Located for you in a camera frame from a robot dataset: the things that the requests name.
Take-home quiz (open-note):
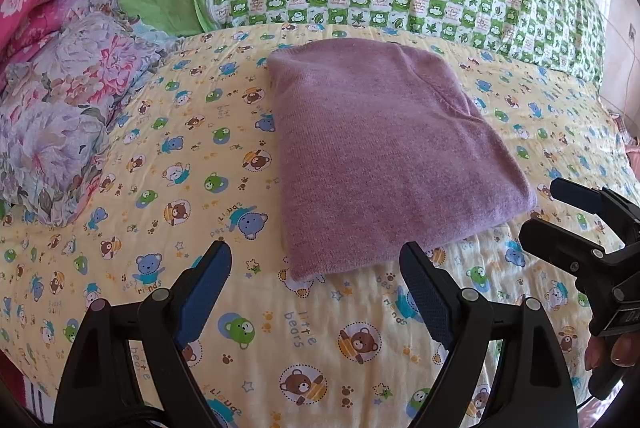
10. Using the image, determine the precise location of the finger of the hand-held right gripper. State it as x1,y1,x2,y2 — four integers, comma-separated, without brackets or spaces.
518,217,640,290
549,177,640,235

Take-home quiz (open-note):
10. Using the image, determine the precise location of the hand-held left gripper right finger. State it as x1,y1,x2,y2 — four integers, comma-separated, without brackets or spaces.
399,241,579,428

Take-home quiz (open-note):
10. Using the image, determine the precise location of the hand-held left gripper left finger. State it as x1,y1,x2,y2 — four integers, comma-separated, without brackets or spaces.
52,239,233,428

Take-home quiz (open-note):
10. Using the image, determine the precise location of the purple knit sweater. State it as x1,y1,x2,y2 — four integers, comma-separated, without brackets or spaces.
267,39,539,282

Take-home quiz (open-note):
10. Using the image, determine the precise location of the person's right hand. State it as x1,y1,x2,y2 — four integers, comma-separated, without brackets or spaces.
585,335,640,372

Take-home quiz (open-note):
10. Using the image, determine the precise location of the yellow bear-print blanket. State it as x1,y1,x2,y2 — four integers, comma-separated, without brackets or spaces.
0,23,640,428

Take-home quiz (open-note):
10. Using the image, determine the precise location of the red striped cloth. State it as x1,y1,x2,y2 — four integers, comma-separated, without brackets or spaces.
14,370,57,416

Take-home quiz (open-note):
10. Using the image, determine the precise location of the pastel floral quilt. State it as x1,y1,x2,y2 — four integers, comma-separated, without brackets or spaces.
0,0,177,229

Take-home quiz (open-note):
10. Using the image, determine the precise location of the white wall cable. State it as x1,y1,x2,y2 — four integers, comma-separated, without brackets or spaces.
607,39,640,119

